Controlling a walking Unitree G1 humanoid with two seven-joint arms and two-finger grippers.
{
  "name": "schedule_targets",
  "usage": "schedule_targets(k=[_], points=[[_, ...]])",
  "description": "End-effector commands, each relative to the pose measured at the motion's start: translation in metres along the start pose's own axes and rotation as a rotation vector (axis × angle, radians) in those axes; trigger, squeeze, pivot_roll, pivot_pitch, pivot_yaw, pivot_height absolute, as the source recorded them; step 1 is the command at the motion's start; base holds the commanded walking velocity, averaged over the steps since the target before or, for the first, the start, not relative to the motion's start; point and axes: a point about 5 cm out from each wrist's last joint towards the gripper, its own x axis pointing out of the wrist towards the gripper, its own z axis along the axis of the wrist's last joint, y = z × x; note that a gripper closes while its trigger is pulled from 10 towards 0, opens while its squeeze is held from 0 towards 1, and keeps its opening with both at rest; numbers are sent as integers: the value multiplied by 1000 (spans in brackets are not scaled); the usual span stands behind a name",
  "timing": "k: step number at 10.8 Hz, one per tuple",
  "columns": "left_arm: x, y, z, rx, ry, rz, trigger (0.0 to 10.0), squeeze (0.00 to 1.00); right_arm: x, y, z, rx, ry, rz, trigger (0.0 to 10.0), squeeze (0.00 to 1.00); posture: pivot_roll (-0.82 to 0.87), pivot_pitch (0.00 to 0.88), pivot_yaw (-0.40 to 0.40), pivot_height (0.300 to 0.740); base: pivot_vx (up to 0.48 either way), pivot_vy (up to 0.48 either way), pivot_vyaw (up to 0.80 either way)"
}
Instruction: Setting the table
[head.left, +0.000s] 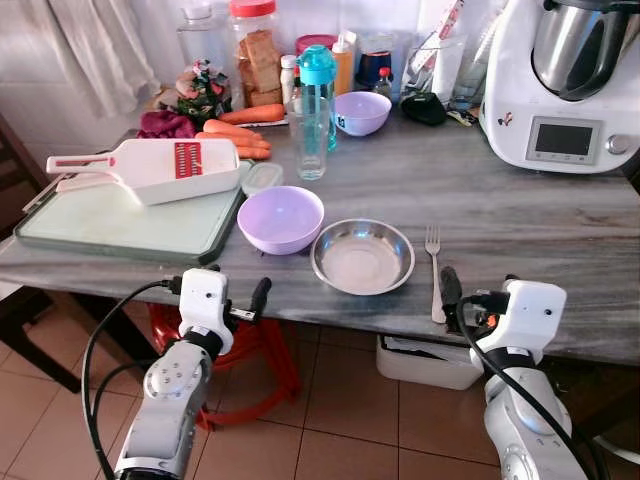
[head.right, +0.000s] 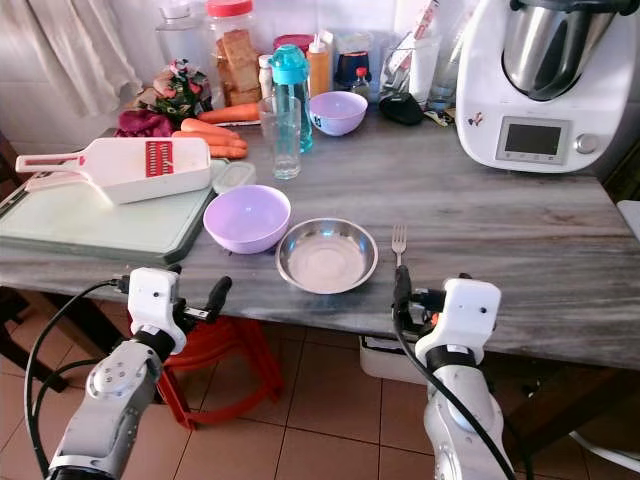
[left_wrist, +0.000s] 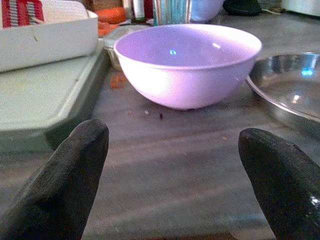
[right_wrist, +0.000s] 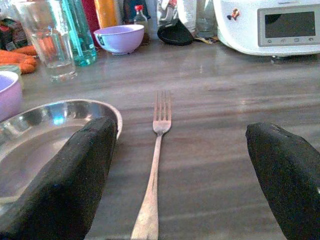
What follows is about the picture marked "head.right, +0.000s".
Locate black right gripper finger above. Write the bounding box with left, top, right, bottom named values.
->
left=392, top=264, right=414, bottom=332

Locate silver metal fork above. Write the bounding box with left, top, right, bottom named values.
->
left=390, top=223, right=410, bottom=271

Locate red plastic stool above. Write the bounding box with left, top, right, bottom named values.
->
left=154, top=308, right=287, bottom=433

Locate white plastic storage box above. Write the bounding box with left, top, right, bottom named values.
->
left=357, top=335, right=427, bottom=387

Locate large lavender plastic bowl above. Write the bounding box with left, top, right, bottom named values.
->
left=202, top=184, right=293, bottom=256

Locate stainless steel bowl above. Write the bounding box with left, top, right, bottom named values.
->
left=275, top=217, right=380, bottom=296

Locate clear plastic container lid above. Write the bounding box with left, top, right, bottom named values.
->
left=209, top=160, right=258, bottom=197

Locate pale green cutting board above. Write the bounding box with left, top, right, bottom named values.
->
left=0, top=160, right=227, bottom=267

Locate orange carrot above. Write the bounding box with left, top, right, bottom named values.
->
left=171, top=130, right=250, bottom=162
left=181, top=118, right=248, bottom=143
left=194, top=103, right=261, bottom=125

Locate white mandoline slicer red insert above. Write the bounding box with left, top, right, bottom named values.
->
left=42, top=136, right=214, bottom=207

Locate clear drinking glass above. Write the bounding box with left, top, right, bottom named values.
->
left=257, top=94, right=303, bottom=182

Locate black rounded pouch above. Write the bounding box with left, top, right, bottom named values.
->
left=377, top=91, right=426, bottom=128

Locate small lavender plastic bowl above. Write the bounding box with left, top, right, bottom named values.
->
left=307, top=90, right=370, bottom=138

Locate green and red plant decoration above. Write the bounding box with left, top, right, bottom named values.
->
left=149, top=59, right=212, bottom=127

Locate small white bottle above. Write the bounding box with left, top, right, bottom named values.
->
left=257, top=54, right=274, bottom=101

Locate white kitchen cooking machine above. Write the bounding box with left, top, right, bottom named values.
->
left=454, top=0, right=640, bottom=177

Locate clear jug with utensils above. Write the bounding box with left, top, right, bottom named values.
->
left=379, top=0, right=442, bottom=102

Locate red lidded toast jar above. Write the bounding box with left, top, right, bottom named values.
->
left=204, top=0, right=262, bottom=109

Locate dark blue jar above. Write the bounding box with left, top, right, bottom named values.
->
left=333, top=49, right=372, bottom=93

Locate teal lidded water bottle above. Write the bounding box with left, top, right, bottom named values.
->
left=267, top=43, right=314, bottom=154

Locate orange sauce bottle white cap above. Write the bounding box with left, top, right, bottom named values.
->
left=306, top=31, right=334, bottom=97

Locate clear plastic bottle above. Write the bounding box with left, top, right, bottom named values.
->
left=154, top=2, right=209, bottom=77

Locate pink lidded container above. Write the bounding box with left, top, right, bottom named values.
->
left=271, top=33, right=317, bottom=54

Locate white curtain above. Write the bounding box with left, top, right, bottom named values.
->
left=24, top=0, right=147, bottom=118

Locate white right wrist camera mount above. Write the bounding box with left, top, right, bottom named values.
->
left=414, top=277, right=504, bottom=367

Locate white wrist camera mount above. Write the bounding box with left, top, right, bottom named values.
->
left=127, top=267, right=190, bottom=354
left=414, top=277, right=504, bottom=367

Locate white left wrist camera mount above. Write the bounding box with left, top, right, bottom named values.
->
left=127, top=267, right=190, bottom=354

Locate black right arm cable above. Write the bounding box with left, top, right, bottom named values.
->
left=394, top=315, right=513, bottom=480

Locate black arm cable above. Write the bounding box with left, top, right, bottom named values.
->
left=23, top=279, right=133, bottom=480
left=394, top=315, right=513, bottom=480

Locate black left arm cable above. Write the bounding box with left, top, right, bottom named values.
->
left=23, top=279, right=133, bottom=480

